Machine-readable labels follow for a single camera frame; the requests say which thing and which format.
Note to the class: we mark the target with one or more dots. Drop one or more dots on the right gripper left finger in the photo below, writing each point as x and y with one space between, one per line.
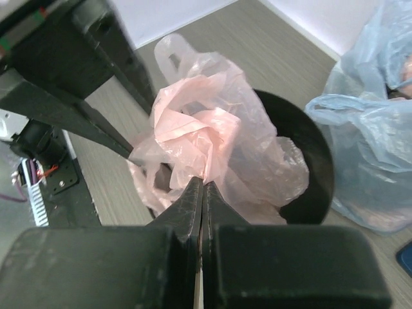
151 266

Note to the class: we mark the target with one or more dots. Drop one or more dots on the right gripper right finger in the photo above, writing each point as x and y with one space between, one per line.
285 266

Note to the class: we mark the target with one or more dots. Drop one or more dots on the pink plastic trash bag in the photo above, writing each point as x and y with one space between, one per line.
210 124

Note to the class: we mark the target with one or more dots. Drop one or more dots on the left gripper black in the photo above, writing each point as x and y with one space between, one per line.
76 46

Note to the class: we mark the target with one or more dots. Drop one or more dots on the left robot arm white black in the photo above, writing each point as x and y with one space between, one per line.
33 139

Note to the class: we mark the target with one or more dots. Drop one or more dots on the blue tray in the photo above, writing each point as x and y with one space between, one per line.
404 258

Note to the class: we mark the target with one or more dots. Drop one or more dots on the blue plastic bag of bags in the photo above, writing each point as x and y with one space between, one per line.
364 114

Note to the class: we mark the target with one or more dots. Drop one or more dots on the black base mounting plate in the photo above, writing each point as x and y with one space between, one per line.
66 195

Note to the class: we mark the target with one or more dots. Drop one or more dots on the white slotted cable duct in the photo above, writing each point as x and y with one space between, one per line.
38 207

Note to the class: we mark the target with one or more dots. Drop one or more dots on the black trash bin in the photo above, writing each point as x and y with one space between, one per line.
310 208

